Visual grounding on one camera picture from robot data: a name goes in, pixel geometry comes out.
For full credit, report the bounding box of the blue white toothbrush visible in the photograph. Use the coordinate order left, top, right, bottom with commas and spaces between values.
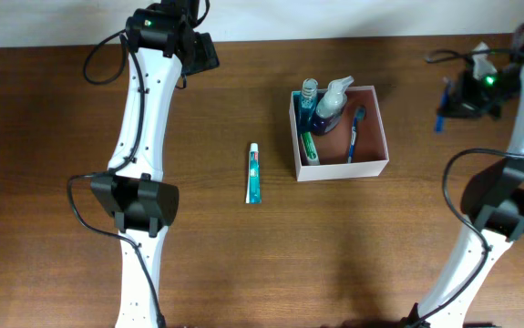
346, 105, 366, 164

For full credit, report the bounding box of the pink cardboard box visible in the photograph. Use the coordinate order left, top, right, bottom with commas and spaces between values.
289, 86, 389, 182

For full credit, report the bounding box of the teal mouthwash bottle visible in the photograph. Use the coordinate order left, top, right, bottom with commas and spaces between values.
297, 78, 318, 134

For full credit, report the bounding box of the green white soap box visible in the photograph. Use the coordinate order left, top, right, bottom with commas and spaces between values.
300, 132, 320, 166

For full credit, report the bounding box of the teal white toothpaste tube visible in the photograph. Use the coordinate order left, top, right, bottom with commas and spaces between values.
245, 143, 262, 204

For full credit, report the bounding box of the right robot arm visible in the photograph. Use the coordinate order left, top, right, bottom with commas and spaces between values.
399, 23, 524, 327

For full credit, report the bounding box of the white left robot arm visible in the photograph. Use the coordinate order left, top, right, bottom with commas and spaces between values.
88, 0, 220, 327

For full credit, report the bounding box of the purple spray bottle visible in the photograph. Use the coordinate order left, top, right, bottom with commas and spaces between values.
312, 76, 354, 136

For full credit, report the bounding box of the blue disposable razor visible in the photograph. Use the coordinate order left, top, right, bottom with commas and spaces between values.
434, 77, 452, 134

